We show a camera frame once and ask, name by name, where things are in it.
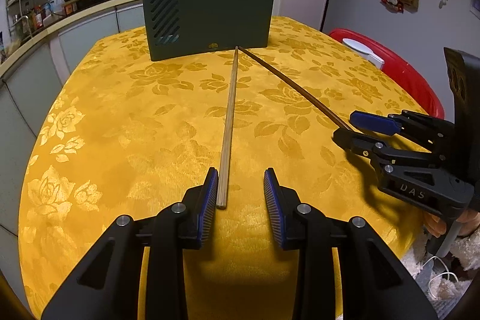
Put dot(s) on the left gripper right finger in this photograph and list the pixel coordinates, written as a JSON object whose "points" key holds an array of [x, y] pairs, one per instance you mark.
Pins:
{"points": [[374, 282]]}

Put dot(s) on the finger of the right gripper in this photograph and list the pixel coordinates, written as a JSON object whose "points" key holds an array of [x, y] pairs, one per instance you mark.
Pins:
{"points": [[374, 123], [360, 144]]}

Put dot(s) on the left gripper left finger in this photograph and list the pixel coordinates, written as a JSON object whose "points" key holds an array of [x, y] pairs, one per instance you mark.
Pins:
{"points": [[105, 282]]}

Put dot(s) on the reddish brown chopstick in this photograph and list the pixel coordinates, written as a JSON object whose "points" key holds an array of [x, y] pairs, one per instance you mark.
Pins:
{"points": [[300, 90]]}

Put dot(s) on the light bamboo chopstick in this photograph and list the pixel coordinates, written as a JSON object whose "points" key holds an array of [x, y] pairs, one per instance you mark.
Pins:
{"points": [[223, 178]]}

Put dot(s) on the red plastic chair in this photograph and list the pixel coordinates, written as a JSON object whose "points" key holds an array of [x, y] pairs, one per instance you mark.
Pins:
{"points": [[403, 73]]}

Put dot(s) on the yellow floral tablecloth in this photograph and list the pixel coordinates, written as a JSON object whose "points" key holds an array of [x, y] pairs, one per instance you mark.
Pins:
{"points": [[129, 136]]}

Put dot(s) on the dark green utensil holder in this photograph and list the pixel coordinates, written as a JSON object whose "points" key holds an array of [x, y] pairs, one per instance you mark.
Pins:
{"points": [[176, 28]]}

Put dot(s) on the metal spice rack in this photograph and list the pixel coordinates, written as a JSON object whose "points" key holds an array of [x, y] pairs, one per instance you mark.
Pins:
{"points": [[24, 17]]}

